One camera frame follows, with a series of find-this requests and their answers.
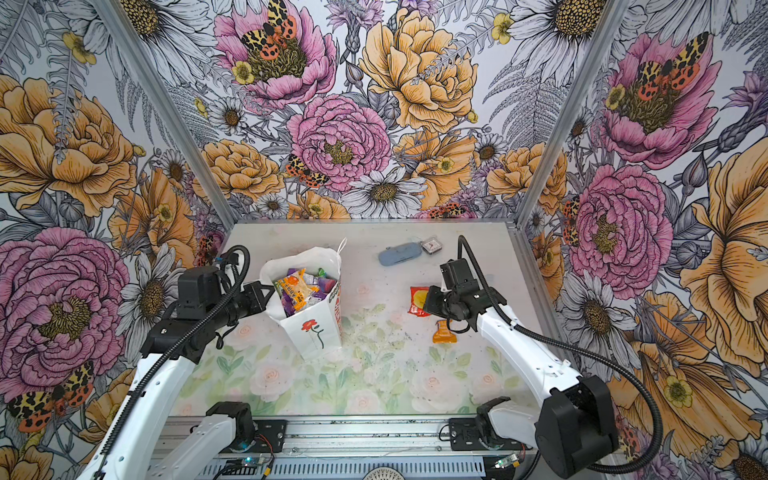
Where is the small orange snack packet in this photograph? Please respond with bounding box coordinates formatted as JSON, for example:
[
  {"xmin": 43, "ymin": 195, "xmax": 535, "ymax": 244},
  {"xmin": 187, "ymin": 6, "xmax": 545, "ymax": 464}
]
[{"xmin": 274, "ymin": 269, "xmax": 320, "ymax": 311}]

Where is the pink Fox's candy bag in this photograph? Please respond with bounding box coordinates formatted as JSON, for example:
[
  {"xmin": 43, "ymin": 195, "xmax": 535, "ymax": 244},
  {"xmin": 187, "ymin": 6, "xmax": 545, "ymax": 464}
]
[{"xmin": 276, "ymin": 268, "xmax": 338, "ymax": 317}]

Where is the white paper bag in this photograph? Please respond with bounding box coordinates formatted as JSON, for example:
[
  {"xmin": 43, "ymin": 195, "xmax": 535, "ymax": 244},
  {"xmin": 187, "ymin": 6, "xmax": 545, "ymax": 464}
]
[{"xmin": 260, "ymin": 240, "xmax": 347, "ymax": 362}]

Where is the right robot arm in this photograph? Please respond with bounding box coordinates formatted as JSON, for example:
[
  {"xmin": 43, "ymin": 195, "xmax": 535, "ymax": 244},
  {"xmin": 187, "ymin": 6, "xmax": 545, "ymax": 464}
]
[{"xmin": 424, "ymin": 259, "xmax": 618, "ymax": 479}]

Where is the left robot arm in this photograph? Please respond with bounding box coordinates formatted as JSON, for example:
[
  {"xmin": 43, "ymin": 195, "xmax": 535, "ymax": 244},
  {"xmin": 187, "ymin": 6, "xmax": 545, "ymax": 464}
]
[{"xmin": 80, "ymin": 245, "xmax": 274, "ymax": 479}]

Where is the small orange candy wrapper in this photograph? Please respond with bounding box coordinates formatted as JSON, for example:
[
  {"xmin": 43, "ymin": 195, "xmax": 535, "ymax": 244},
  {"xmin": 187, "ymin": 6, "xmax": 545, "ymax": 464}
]
[{"xmin": 432, "ymin": 320, "xmax": 457, "ymax": 344}]

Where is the red yellow snack packet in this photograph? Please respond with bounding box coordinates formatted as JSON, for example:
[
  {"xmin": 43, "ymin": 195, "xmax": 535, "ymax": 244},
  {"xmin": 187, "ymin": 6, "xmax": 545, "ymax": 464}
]
[{"xmin": 408, "ymin": 287, "xmax": 429, "ymax": 317}]

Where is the small white tag card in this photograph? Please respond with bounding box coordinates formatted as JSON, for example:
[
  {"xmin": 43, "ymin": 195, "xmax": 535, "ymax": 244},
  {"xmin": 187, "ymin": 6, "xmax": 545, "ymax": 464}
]
[{"xmin": 420, "ymin": 238, "xmax": 443, "ymax": 255}]

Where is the floral pastel table mat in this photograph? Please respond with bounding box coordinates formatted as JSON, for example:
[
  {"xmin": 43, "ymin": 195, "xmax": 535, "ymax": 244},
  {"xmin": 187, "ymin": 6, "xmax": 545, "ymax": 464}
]
[{"xmin": 172, "ymin": 303, "xmax": 536, "ymax": 416}]

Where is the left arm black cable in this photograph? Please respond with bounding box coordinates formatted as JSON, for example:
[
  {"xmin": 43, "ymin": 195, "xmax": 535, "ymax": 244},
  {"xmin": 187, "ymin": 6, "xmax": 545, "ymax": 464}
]
[{"xmin": 89, "ymin": 244, "xmax": 251, "ymax": 480}]

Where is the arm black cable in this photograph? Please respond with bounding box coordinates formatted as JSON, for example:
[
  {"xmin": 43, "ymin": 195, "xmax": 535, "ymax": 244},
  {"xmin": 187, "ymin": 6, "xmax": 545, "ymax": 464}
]
[
  {"xmin": 457, "ymin": 235, "xmax": 664, "ymax": 480},
  {"xmin": 89, "ymin": 244, "xmax": 251, "ymax": 480}
]

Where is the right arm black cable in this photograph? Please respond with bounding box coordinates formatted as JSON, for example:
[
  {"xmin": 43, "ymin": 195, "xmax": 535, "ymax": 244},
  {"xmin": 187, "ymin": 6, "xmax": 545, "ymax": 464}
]
[{"xmin": 457, "ymin": 235, "xmax": 664, "ymax": 480}]

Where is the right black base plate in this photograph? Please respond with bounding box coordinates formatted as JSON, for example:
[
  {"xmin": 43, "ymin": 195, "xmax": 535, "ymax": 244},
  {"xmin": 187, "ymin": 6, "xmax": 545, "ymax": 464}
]
[{"xmin": 448, "ymin": 415, "xmax": 523, "ymax": 451}]

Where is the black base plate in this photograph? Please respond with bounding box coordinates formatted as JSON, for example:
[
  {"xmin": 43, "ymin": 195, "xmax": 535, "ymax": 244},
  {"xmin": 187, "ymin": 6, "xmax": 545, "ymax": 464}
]
[
  {"xmin": 448, "ymin": 415, "xmax": 523, "ymax": 451},
  {"xmin": 220, "ymin": 419, "xmax": 288, "ymax": 454}
]

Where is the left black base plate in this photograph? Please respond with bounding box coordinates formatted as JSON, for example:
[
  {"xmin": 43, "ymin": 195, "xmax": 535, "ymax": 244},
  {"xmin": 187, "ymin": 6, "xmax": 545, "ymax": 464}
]
[{"xmin": 220, "ymin": 419, "xmax": 288, "ymax": 454}]

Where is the aluminium front rail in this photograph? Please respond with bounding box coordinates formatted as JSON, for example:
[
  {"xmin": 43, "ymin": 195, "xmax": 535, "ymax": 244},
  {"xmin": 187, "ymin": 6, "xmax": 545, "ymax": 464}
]
[{"xmin": 98, "ymin": 413, "xmax": 625, "ymax": 480}]

